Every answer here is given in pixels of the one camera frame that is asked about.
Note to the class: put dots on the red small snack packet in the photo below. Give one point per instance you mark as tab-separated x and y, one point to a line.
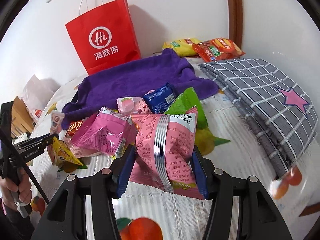
73	128

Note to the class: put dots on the red paper shopping bag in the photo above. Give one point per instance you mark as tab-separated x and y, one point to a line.
104	37

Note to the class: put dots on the pink snack bag silver stripe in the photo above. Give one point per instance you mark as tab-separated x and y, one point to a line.
164	145

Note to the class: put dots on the yellow chips bag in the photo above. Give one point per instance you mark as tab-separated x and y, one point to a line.
182	47

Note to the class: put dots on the white plastic bag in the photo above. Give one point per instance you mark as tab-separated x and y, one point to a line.
36	94

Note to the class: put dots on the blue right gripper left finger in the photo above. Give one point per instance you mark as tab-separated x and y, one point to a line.
124	166

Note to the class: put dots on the left hand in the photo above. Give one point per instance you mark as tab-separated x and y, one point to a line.
24	188

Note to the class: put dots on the red chips bag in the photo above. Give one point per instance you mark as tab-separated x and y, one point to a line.
217	49

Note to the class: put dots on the long pink candy stick packet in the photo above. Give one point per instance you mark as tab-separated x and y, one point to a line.
56	121

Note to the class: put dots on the pink peach candy packet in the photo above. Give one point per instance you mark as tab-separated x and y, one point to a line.
132	105

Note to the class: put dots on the blue snack packet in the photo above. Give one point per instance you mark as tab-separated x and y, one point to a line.
160	100

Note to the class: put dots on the green snack bag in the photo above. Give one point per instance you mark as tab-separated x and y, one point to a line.
184	102

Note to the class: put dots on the purple towel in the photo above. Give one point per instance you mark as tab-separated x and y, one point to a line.
134	78

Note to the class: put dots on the grey checked folded cloth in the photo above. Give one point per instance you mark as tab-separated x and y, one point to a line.
279	112

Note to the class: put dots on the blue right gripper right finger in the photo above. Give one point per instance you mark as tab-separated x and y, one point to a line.
199	173

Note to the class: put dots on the yellow snack bag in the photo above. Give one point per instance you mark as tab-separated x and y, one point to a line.
63	154

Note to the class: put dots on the magenta pink snack bag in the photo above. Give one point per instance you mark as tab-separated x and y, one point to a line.
107	132

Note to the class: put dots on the brown wooden door frame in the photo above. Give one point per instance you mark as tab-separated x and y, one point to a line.
235	10

